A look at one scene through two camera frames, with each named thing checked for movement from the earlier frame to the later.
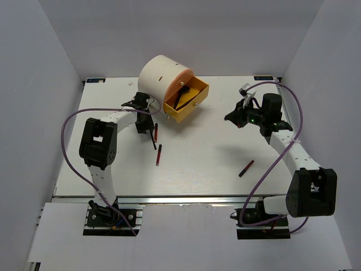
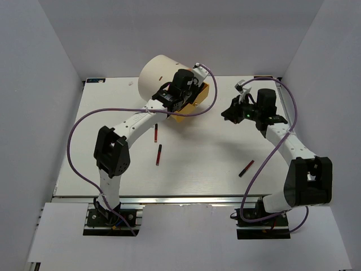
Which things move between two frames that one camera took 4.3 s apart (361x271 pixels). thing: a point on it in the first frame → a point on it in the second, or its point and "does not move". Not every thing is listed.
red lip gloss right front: x=243 y=171 does not move
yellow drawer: x=189 y=100 does not move
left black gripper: x=149 y=125 → x=196 y=90
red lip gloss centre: x=155 y=132 does not move
